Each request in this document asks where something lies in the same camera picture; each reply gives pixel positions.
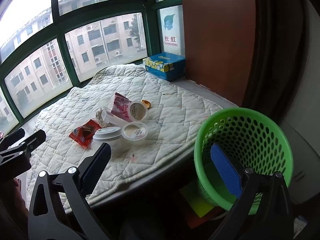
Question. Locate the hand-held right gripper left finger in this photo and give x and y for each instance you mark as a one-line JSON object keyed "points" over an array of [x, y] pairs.
{"points": [[97, 165]]}

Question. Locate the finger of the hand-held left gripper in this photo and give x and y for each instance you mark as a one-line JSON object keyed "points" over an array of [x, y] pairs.
{"points": [[15, 135], [35, 137]]}

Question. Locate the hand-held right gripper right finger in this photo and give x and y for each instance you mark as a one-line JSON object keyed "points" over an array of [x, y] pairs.
{"points": [[225, 170]]}

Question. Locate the white plastic cup lid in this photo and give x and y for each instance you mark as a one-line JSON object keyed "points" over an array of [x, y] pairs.
{"points": [[106, 133]]}

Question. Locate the red snack packet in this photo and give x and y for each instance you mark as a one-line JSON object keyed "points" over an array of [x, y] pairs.
{"points": [[83, 132]]}

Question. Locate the green mesh plastic basket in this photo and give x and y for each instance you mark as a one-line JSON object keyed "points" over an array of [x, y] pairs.
{"points": [[250, 130]]}

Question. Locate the clear plastic wrapper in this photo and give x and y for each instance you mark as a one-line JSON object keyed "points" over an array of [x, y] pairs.
{"points": [[105, 117]]}

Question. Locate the clear pudding cup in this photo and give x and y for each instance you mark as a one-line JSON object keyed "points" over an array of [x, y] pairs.
{"points": [[138, 110], [134, 130]]}

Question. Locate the yellow-green sheet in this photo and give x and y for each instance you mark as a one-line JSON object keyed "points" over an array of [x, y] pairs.
{"points": [[197, 202]]}

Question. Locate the pink wrapper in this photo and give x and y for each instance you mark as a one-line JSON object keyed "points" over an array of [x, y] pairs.
{"points": [[119, 107]]}

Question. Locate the white quilted mat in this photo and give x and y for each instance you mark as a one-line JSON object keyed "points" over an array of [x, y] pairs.
{"points": [[175, 110]]}

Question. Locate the orange candy wrapper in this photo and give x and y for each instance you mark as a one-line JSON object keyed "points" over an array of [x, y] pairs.
{"points": [[146, 103]]}

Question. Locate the blue tissue box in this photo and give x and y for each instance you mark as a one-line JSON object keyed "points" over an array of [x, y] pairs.
{"points": [[162, 66]]}

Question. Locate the brown wooden cabinet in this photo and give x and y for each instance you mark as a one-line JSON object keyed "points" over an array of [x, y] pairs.
{"points": [[217, 42]]}

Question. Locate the apartment building outside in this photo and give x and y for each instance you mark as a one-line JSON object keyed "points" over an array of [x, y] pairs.
{"points": [[112, 35]]}

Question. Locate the white printed carton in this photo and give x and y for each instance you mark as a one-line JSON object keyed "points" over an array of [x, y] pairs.
{"points": [[172, 30]]}

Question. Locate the green window frame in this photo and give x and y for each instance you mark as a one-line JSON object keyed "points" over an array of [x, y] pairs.
{"points": [[100, 15]]}

